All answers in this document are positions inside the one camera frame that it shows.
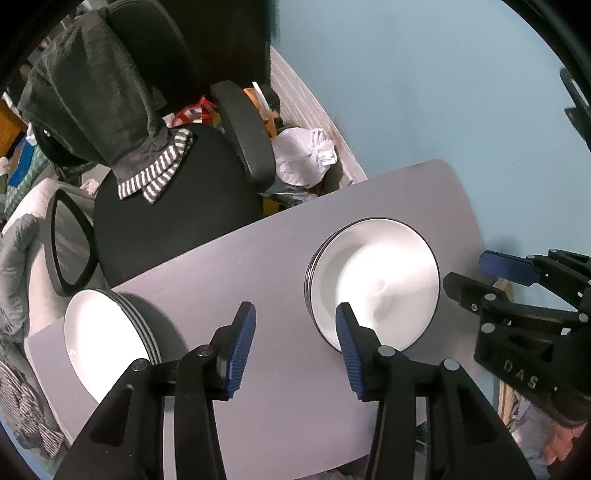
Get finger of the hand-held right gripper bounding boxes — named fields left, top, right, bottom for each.
left=479, top=250, right=543, bottom=284
left=442, top=272, right=498, bottom=318

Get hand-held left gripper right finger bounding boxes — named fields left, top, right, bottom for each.
left=335, top=302, right=539, bottom=480

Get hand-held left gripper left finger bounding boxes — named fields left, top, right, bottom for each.
left=53, top=301, right=257, bottom=480

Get white plate black rim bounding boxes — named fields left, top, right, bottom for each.
left=303, top=240, right=333, bottom=324
left=305, top=231, right=342, bottom=333
left=308, top=217, right=440, bottom=354

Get small white plate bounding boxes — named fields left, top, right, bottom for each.
left=115, top=291, right=164, bottom=366

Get white bowl grey outside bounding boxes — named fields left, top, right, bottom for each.
left=108, top=291, right=157, bottom=365
left=64, top=288, right=153, bottom=403
left=112, top=291, right=160, bottom=365

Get person's right hand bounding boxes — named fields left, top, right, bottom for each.
left=547, top=422, right=588, bottom=464

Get wooden board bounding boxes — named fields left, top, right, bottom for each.
left=493, top=276, right=520, bottom=421

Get black office chair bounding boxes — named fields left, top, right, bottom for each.
left=34, top=0, right=265, bottom=288

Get black clamp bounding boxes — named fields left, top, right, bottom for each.
left=558, top=68, right=591, bottom=154

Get black chair armrest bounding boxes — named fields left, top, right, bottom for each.
left=45, top=188, right=99, bottom=296
left=211, top=80, right=278, bottom=191

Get grey white striped cloth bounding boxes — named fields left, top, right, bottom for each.
left=0, top=360, right=65, bottom=459

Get red white plastic bag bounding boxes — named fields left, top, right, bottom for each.
left=170, top=98, right=219, bottom=129

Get green checked cloth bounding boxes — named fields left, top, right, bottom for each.
left=4, top=154, right=48, bottom=210

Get grey garment striped cuffs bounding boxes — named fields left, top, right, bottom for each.
left=17, top=9, right=195, bottom=205

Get dark cloth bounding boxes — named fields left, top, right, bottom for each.
left=161, top=0, right=279, bottom=104

